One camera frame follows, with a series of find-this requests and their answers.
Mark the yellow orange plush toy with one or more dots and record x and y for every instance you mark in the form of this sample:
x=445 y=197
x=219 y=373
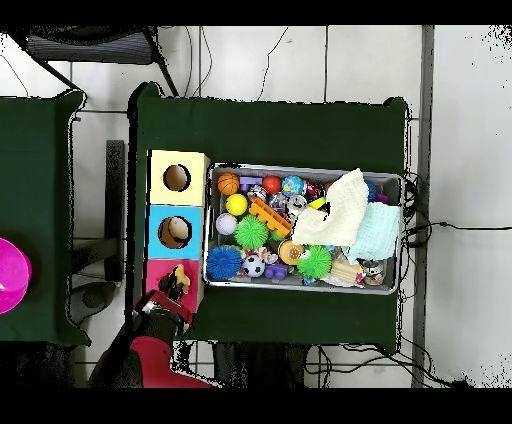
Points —
x=183 y=276

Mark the large blue spiky ball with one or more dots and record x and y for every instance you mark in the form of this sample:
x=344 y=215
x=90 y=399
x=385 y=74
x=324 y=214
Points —
x=224 y=262

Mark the long orange toy block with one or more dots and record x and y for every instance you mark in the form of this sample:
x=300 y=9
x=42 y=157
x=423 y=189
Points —
x=270 y=216

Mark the cream cloth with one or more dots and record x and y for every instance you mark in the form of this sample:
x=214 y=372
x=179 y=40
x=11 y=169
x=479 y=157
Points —
x=344 y=212

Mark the mint green cloth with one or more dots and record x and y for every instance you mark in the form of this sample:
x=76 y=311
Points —
x=378 y=232

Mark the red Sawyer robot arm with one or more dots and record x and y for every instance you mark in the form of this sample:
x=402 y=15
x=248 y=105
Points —
x=156 y=360

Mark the wooden box with three holes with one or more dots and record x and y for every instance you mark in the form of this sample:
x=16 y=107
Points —
x=196 y=224

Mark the silver mesh bin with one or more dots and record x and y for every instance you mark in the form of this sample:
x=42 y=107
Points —
x=394 y=192

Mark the dark grey floor base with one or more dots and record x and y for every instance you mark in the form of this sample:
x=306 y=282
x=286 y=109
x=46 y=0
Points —
x=94 y=298

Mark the toy soccer ball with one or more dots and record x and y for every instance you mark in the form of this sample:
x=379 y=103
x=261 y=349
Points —
x=253 y=265

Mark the white toy baseball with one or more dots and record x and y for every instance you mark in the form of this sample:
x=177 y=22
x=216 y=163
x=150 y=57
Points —
x=226 y=223

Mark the yellow ball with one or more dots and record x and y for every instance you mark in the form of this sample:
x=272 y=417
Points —
x=236 y=204

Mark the orange toy basketball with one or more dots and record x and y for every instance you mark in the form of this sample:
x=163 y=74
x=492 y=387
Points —
x=228 y=183

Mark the green spiky ball with eyes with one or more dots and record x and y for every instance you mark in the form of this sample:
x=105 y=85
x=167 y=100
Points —
x=314 y=262

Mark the magenta bowl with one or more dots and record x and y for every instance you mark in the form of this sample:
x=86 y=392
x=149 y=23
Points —
x=12 y=276

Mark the dark green side table cloth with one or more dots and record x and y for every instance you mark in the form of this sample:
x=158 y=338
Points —
x=36 y=160

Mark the black chair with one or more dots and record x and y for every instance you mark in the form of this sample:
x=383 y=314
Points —
x=88 y=48

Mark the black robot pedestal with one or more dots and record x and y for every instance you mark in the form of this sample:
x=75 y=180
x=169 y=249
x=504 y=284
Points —
x=260 y=364

